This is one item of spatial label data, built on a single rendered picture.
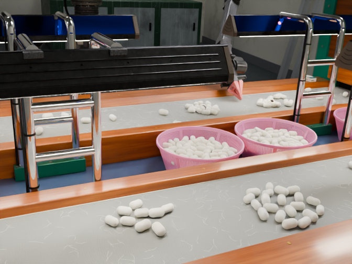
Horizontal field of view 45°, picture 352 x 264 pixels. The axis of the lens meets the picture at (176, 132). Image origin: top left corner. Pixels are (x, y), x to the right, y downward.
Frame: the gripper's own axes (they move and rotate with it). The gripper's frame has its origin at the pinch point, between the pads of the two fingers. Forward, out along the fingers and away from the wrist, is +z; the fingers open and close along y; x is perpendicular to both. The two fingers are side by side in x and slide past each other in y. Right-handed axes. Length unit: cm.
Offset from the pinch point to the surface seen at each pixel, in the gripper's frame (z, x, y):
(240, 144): 34, -28, -28
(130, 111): -0.4, 2.7, -48.1
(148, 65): 35, -70, -70
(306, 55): 7.9, -36.1, 6.2
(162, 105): -3.4, 5.2, -33.2
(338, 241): 73, -60, -38
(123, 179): 42, -35, -70
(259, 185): 52, -40, -36
